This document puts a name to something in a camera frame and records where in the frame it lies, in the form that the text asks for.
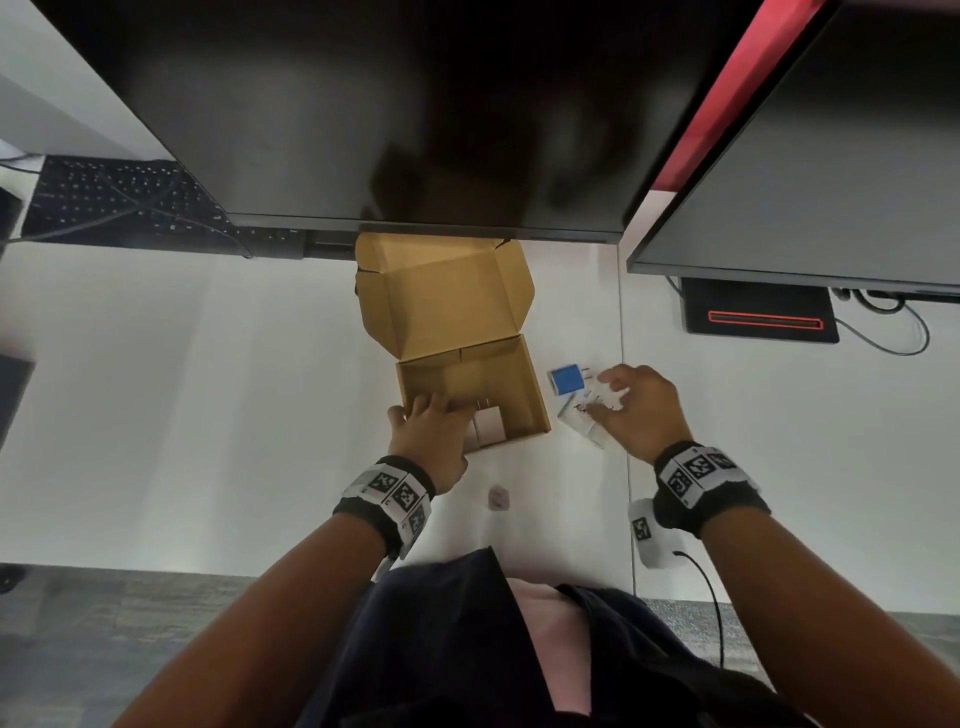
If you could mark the person's right hand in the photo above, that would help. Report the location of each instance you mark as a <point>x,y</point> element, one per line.
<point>649,416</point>

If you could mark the person's left hand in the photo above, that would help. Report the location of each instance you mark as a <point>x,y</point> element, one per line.
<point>433,446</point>

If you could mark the person's left thumb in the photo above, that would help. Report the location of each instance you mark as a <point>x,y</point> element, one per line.
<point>461,416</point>

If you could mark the person's right thumb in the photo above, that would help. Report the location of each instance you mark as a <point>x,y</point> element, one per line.
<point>604,412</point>

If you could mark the white printed packet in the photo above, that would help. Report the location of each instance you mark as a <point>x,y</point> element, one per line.
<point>581,420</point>

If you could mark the brown cardboard box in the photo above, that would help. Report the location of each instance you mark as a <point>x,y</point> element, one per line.
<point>450,300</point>

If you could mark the person's right forearm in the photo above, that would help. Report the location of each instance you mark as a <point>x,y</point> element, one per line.
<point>840,630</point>

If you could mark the person's left forearm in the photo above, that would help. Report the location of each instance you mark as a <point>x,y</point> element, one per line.
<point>262,637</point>

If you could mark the small pale pink box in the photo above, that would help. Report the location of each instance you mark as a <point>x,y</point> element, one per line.
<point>489,426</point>

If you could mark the blue and white small block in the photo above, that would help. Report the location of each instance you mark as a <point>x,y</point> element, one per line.
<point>566,379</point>

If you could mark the small grey plug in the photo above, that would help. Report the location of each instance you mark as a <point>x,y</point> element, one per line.
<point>499,498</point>

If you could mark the black marker wristband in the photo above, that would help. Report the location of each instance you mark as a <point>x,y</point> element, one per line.
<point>705,484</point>
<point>390,499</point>

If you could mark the black base with red line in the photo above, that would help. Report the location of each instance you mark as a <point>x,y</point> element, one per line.
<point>757,311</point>

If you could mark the pale pink shirt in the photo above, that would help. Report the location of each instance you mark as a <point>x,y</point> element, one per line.
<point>559,645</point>

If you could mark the dark navy jacket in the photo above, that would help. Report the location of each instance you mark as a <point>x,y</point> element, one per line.
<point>435,652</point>

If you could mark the black monitor with grey screen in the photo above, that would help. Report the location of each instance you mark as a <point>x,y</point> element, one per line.
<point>825,172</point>

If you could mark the large black monitor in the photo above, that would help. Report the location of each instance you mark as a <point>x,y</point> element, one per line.
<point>360,105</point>

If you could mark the black keyboard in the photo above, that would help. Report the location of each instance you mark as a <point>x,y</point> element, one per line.
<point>97,199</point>

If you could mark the black desk object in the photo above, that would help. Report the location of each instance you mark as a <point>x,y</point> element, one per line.
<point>13,394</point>

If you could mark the white wrist camera unit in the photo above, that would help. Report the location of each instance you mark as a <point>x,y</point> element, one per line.
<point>652,536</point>

